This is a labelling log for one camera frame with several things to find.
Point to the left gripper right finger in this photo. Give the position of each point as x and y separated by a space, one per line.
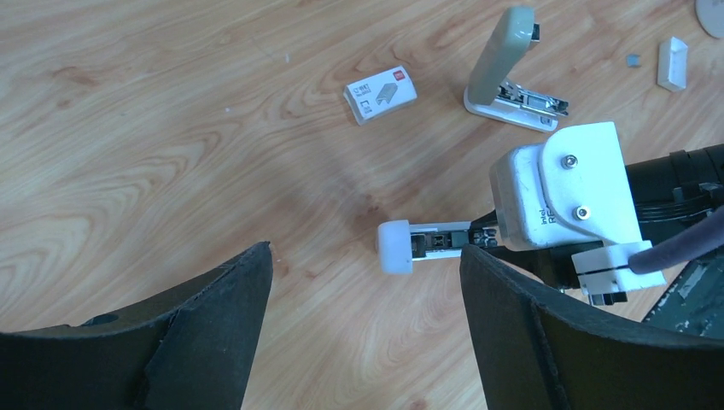
537 348

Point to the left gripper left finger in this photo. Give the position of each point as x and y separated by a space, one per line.
189 347

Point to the white stapler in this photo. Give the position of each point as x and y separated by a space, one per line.
401 243

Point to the white staples box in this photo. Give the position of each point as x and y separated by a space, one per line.
380 94

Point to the grey staple strip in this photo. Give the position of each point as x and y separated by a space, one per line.
633 61

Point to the grey stapler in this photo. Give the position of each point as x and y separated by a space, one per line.
490 92

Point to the staples tray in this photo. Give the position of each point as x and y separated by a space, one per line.
672 64

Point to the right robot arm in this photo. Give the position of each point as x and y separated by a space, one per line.
676 191

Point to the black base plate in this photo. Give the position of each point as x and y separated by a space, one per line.
693 303

